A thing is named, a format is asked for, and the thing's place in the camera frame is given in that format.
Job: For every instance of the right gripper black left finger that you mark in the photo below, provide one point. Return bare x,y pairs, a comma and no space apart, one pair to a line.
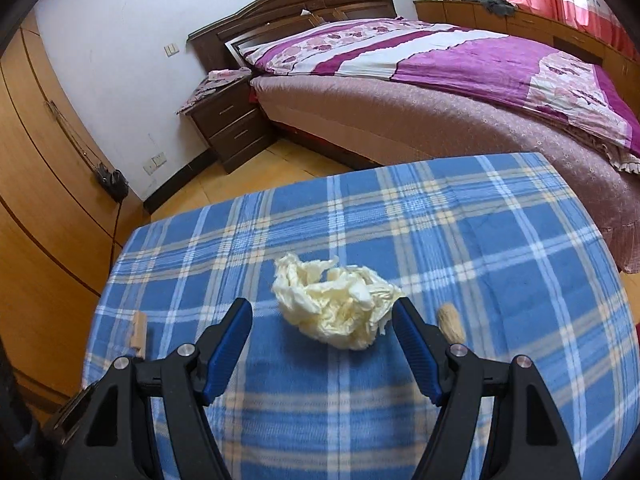
111,421

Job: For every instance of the cream tissue paper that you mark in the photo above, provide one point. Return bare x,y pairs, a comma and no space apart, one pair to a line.
346,307

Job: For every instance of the orange wooden wardrobe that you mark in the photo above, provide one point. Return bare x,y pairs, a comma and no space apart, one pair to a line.
60,231

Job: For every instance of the black bag hanging on wardrobe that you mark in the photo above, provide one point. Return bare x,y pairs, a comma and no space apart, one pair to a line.
113,182

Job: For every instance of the dark wooden nightstand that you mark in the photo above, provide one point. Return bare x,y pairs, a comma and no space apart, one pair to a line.
233,124

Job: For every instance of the purple floral quilt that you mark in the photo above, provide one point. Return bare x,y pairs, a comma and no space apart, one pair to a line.
512,72

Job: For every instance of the bed with mauve bedspread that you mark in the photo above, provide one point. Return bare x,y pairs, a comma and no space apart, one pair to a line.
390,123

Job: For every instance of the folded pink cloth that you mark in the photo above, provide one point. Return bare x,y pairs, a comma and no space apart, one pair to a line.
214,82

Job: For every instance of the long low wooden cabinet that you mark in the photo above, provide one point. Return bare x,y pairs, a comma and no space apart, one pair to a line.
623,71

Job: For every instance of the dark clothes pile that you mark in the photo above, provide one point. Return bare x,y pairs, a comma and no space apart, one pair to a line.
501,8

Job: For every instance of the dark wooden headboard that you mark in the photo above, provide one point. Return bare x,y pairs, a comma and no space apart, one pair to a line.
217,45

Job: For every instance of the wall power socket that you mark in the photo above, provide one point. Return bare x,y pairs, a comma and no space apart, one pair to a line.
153,163

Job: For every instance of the wall light switch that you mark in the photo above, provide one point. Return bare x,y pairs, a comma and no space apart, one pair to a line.
170,50

